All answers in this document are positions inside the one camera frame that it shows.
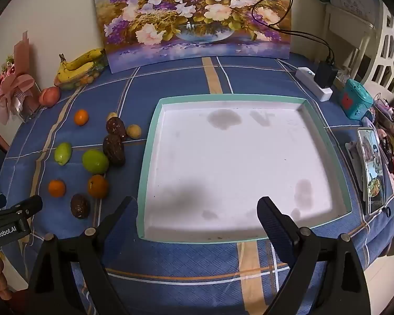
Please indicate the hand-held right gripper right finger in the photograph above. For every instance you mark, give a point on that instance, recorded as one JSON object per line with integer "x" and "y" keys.
{"x": 275, "y": 228}

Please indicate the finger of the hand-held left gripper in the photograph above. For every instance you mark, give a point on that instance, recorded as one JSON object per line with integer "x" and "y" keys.
{"x": 28, "y": 205}

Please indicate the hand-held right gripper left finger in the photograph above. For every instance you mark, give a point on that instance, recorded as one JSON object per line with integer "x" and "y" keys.
{"x": 125, "y": 210}

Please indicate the medium orange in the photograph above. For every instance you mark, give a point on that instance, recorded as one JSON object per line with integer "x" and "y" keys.
{"x": 56, "y": 188}

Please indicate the large orange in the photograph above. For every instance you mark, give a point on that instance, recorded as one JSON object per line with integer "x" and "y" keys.
{"x": 98, "y": 186}

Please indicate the round green mango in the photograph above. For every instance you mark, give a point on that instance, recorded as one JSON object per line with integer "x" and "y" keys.
{"x": 95, "y": 161}

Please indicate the dark brown avocado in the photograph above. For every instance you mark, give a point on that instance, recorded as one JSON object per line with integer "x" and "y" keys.
{"x": 114, "y": 151}
{"x": 115, "y": 126}
{"x": 80, "y": 206}

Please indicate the oval green mango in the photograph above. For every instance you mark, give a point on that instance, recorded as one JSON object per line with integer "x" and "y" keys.
{"x": 63, "y": 154}

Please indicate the white tray with teal rim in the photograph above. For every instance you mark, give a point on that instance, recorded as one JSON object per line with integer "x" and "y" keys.
{"x": 233, "y": 157}

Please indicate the person's left hand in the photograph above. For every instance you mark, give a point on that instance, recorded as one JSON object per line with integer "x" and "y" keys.
{"x": 0, "y": 280}

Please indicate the small yellow plum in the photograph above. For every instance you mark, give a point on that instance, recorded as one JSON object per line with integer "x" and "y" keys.
{"x": 134, "y": 131}
{"x": 111, "y": 116}

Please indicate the small orange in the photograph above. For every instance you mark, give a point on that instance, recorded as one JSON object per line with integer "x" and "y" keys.
{"x": 81, "y": 117}

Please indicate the red peach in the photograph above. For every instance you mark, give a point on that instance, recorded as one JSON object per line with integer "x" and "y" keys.
{"x": 50, "y": 96}

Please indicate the pink wrapped bouquet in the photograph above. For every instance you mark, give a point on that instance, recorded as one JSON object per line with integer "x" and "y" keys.
{"x": 11, "y": 88}

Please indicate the blue plaid tablecloth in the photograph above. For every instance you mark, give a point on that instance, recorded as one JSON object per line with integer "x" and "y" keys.
{"x": 184, "y": 82}

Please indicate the pile of small accessories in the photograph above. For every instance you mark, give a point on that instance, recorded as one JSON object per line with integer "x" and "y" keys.
{"x": 389, "y": 137}

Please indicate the teal plastic box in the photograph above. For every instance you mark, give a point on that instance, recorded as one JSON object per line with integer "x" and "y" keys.
{"x": 354, "y": 100}

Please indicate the yellow banana bunch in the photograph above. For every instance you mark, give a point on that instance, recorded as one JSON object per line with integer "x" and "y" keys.
{"x": 80, "y": 64}

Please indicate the white power strip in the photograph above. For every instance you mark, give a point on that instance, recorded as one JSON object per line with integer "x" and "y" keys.
{"x": 307, "y": 77}

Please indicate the black charger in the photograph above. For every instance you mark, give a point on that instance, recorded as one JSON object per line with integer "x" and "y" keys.
{"x": 325, "y": 74}

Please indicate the flower painting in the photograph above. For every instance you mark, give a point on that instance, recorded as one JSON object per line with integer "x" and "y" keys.
{"x": 184, "y": 23}

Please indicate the white lattice panel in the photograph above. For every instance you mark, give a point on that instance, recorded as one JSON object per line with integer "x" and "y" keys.
{"x": 392, "y": 39}

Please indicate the white chair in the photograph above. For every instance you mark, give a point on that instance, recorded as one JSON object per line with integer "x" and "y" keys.
{"x": 348, "y": 11}

